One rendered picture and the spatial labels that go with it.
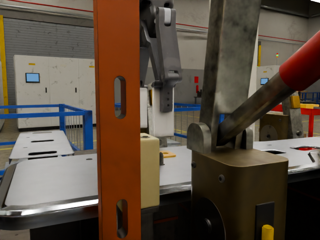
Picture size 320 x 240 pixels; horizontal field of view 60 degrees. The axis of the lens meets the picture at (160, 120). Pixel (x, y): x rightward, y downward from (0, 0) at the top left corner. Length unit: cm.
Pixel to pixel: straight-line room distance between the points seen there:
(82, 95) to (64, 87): 55
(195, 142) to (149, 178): 5
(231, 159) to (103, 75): 12
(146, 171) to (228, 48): 12
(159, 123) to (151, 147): 15
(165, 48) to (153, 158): 17
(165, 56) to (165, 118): 8
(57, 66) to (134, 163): 808
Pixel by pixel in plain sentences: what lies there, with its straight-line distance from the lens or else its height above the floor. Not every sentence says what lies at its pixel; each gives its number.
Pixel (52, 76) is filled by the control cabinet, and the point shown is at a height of 147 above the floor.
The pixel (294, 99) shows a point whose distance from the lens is 73.
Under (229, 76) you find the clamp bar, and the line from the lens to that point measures 24.
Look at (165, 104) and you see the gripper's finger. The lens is 37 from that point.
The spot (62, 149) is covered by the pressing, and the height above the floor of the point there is 100.
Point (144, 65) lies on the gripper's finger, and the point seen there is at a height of 115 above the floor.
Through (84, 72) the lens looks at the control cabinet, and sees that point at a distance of 842.
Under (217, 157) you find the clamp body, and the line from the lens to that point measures 23.
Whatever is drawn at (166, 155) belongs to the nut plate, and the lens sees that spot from 44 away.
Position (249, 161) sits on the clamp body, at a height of 105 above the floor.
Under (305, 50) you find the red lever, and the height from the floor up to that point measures 113.
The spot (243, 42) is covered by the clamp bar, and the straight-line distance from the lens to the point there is 25.
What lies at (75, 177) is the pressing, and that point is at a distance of 36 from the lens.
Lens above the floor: 111
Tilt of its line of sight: 6 degrees down
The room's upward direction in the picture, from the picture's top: straight up
